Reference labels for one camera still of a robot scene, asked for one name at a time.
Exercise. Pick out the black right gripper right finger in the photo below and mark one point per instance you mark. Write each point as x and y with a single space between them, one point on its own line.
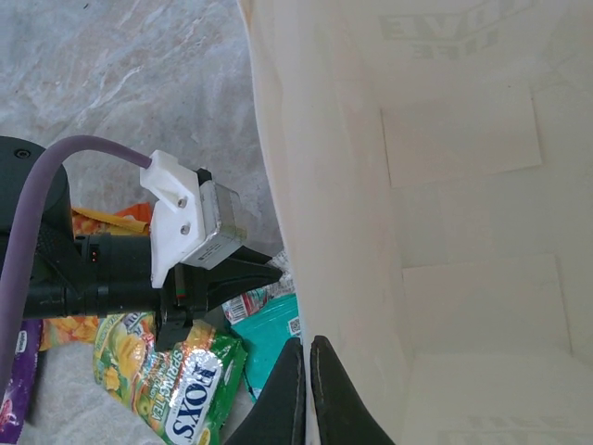
343 412

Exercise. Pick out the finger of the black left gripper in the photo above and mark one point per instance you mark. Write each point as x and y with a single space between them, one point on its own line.
231 292
252 269

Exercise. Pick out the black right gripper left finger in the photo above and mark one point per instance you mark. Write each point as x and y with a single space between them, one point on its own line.
278 408

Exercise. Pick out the red white snack packet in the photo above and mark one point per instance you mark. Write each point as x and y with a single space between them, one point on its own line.
243 308

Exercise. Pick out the orange mango candy packet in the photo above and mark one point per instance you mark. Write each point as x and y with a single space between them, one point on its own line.
92 223

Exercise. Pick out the large orange snack bag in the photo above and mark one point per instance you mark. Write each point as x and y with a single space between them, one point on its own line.
136 212

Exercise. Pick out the teal snack packet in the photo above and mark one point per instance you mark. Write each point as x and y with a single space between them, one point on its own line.
268 338

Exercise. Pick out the green Fox's candy bag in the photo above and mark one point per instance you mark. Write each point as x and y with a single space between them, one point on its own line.
185 394

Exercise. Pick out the purple Fox's candy bag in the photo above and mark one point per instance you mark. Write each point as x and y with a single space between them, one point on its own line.
29 357

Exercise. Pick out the white paper bag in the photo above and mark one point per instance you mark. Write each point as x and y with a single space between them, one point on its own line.
440 232

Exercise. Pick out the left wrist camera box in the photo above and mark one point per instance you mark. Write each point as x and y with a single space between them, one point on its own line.
171 218

